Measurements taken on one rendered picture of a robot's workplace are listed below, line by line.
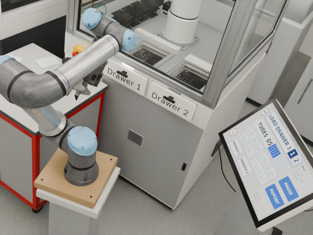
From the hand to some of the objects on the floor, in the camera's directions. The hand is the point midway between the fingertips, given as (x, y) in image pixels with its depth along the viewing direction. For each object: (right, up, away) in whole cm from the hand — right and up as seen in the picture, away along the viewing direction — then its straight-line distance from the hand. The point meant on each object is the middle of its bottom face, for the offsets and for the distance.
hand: (70, 97), depth 148 cm
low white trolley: (-51, -44, +112) cm, 130 cm away
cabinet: (+28, -29, +154) cm, 160 cm away
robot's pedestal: (-14, -92, +66) cm, 114 cm away
